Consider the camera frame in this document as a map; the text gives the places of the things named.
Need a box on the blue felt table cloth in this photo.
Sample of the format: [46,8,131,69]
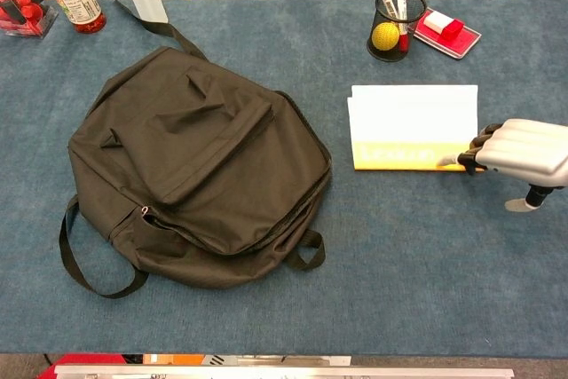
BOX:
[0,0,568,358]

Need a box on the yellow foam ball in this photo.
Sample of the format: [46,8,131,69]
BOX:
[371,22,400,51]

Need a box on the small red block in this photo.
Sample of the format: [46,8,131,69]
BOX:
[441,18,465,41]

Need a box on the yellow white notebook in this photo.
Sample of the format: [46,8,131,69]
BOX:
[346,84,485,173]

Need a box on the black fabric backpack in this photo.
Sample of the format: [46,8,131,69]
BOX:
[58,0,334,299]

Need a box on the black mesh pen holder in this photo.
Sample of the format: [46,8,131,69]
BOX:
[366,0,428,63]

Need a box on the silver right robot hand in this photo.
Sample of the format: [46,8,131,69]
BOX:
[437,118,568,213]

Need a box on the white eraser block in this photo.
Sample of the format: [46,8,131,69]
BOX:
[422,10,453,35]

